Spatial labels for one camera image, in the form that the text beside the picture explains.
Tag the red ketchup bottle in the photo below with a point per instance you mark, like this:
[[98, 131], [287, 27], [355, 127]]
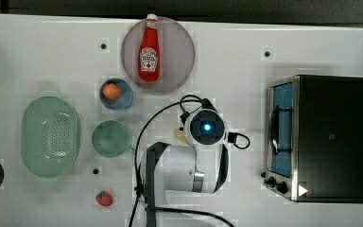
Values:
[[149, 51]]

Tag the green mug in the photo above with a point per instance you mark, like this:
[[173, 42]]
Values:
[[112, 139]]

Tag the grey round plate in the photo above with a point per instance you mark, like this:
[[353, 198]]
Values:
[[177, 55]]

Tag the red toy strawberry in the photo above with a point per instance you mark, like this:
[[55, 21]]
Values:
[[104, 198]]

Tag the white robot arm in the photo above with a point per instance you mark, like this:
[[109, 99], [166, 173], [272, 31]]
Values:
[[200, 166]]

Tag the blue bowl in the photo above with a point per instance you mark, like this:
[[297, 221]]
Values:
[[123, 102]]

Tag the peeled toy banana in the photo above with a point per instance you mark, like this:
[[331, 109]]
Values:
[[180, 135]]

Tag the black toaster oven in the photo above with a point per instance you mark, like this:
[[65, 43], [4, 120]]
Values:
[[315, 139]]

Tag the green perforated colander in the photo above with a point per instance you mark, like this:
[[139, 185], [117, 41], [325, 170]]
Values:
[[50, 137]]

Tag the orange toy egg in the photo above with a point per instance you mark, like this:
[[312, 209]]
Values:
[[111, 91]]

